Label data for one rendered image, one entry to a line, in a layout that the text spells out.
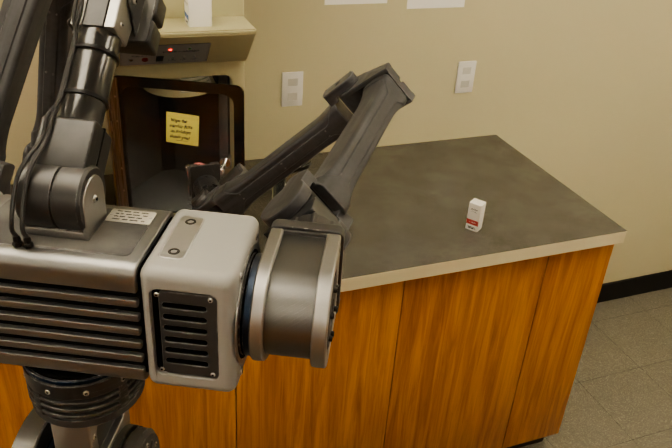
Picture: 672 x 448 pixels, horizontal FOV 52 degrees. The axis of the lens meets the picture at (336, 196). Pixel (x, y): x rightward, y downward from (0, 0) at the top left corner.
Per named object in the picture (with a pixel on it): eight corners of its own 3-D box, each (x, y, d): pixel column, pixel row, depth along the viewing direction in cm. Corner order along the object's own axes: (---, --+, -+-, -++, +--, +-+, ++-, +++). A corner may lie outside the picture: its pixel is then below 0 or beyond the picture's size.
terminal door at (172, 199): (125, 226, 175) (109, 74, 156) (244, 238, 174) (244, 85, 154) (123, 228, 174) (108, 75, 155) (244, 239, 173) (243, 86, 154)
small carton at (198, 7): (184, 21, 154) (183, -7, 151) (207, 20, 155) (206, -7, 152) (188, 27, 149) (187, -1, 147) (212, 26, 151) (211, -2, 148)
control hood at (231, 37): (102, 65, 155) (98, 20, 150) (245, 57, 166) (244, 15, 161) (106, 82, 146) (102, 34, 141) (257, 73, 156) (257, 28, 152)
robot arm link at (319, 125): (351, 76, 120) (390, 122, 124) (353, 67, 126) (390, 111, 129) (180, 209, 135) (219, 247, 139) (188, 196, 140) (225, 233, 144)
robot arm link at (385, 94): (394, 43, 119) (429, 87, 122) (339, 78, 128) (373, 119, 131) (288, 208, 88) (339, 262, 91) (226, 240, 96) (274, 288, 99)
